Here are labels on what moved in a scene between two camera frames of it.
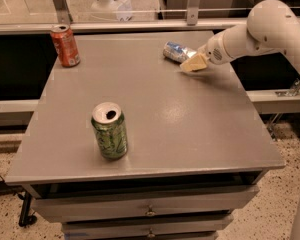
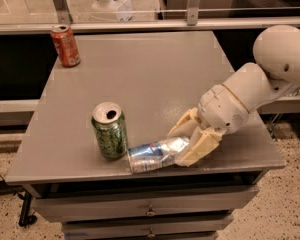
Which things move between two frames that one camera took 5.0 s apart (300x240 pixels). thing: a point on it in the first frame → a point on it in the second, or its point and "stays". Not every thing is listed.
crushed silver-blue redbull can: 177,52 → 156,155
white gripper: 214,52 → 220,108
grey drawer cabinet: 195,145 stays
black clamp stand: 25,218 stays
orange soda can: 65,45 stays
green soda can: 108,119 stays
